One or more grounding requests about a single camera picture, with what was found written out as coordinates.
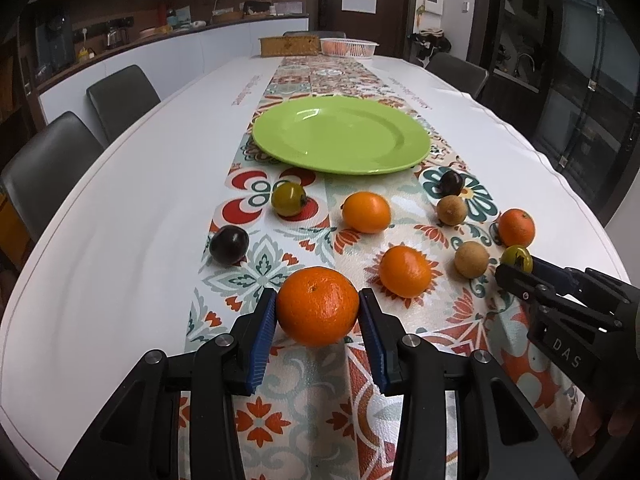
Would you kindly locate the brown longan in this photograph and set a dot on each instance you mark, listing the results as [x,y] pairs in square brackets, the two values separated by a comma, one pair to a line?
[451,210]
[471,260]

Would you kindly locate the large orange mandarin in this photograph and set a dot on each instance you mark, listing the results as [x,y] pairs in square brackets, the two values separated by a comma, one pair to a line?
[317,306]

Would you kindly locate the plastic fruit container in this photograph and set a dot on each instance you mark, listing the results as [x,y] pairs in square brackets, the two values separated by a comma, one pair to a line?
[347,48]

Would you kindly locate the white wall intercom panel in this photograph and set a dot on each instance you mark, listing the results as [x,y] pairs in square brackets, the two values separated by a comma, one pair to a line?
[433,6]

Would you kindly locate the white kitchen counter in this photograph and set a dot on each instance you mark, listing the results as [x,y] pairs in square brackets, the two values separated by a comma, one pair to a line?
[170,62]

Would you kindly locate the black coffee machine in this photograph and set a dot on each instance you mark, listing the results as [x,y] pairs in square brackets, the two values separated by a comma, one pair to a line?
[54,43]

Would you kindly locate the dark plum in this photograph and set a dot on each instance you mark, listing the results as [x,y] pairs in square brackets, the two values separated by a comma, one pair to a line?
[450,183]
[229,245]

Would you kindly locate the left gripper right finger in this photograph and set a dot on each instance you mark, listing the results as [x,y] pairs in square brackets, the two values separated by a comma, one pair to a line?
[500,435]

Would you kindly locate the operator right hand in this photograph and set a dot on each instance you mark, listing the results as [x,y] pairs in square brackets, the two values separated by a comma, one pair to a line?
[590,421]

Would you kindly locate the patterned table runner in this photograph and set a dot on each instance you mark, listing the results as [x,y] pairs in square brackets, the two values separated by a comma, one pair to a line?
[317,415]

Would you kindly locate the far left grey chair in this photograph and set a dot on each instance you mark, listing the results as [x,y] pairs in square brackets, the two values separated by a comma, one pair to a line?
[121,99]

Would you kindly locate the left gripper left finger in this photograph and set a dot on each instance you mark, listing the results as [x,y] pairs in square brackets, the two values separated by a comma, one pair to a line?
[135,435]

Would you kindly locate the right grey chair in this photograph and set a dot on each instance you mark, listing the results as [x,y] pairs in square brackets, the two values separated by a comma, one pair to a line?
[464,76]

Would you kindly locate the far end grey chair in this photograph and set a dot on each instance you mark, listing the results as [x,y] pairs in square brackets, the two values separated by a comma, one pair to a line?
[333,34]

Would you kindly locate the green tomato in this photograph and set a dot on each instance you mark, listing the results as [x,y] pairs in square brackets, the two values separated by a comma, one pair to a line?
[519,257]
[288,199]

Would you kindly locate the green plate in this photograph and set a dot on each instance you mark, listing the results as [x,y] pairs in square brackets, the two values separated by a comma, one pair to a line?
[341,135]

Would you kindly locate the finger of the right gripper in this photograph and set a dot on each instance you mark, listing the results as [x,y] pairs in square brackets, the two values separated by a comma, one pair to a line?
[560,279]
[523,284]

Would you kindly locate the near left grey chair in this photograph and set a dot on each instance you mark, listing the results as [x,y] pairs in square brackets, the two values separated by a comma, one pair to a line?
[41,175]

